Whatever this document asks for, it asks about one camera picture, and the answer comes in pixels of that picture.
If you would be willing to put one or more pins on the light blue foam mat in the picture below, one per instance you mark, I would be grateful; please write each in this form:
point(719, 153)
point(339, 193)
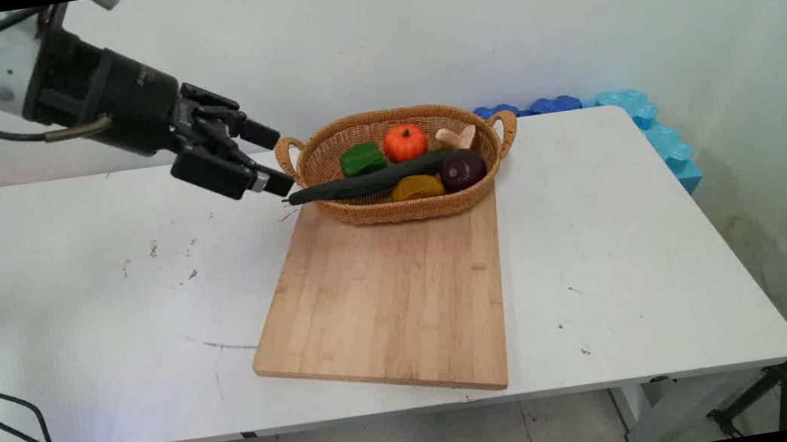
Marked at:
point(665, 143)

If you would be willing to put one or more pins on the dark purple toy onion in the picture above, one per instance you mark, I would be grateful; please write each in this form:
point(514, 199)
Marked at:
point(463, 170)

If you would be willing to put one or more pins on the orange toy pumpkin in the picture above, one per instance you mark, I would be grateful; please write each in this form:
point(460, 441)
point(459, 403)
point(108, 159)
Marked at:
point(405, 143)

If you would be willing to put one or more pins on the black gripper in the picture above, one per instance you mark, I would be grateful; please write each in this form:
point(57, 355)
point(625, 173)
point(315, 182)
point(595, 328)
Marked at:
point(119, 97)

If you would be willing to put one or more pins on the white table leg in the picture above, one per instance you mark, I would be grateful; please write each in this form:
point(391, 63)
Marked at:
point(662, 414)

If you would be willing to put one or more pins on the green toy bell pepper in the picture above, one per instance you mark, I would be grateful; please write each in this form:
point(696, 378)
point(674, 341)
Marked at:
point(362, 159)

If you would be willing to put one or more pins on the dark blue foam mat piece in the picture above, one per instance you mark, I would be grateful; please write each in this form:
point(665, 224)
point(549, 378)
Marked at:
point(497, 111)
point(555, 105)

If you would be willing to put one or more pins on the beige toy mushroom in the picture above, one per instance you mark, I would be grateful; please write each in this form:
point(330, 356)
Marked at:
point(459, 138)

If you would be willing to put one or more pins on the yellow toy bell pepper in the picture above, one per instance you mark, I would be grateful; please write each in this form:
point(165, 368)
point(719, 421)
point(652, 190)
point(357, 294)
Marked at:
point(417, 187)

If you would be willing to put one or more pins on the dark green toy cucumber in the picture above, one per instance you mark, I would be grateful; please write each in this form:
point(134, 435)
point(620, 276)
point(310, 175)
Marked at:
point(358, 185)

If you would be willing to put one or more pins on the wooden cutting board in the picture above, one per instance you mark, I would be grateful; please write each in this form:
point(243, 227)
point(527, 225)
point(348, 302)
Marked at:
point(389, 305)

